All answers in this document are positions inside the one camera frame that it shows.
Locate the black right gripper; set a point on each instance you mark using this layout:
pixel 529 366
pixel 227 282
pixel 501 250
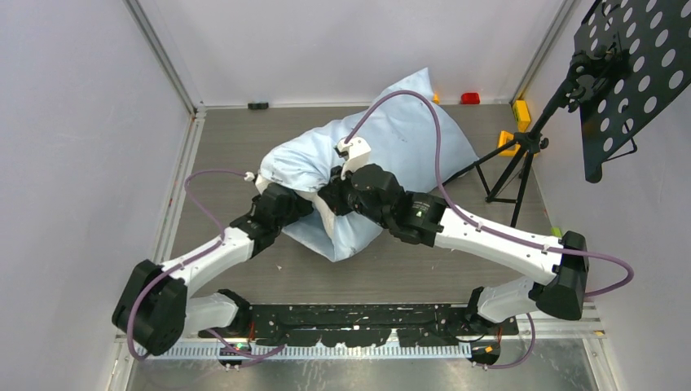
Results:
pixel 332 193

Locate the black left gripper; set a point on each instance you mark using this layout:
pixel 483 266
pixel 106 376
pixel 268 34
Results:
pixel 299 207

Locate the light blue pillowcase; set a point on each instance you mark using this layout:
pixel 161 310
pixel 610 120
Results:
pixel 403 141

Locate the white pillow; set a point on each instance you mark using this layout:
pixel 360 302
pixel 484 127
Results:
pixel 326 216

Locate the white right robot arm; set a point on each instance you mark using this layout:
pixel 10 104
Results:
pixel 554 273

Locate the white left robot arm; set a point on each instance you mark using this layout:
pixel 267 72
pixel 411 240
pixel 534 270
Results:
pixel 158 305

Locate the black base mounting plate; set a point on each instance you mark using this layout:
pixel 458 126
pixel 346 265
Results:
pixel 413 325

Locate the black tripod stand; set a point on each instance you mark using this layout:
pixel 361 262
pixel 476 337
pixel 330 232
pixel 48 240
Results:
pixel 510 187

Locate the red toy block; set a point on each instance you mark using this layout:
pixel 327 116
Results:
pixel 470 98

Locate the yellow block near tripod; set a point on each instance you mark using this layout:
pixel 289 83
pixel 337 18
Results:
pixel 506 143

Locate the black perforated stand plate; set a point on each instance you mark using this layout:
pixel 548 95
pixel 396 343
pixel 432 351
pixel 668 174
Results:
pixel 637 61

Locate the small black wall object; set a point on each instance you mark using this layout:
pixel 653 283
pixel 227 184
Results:
pixel 257 106

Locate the slotted cable duct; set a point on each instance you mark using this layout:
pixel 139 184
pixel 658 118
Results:
pixel 390 350

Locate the yellow block on rail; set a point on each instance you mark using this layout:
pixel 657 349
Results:
pixel 521 115

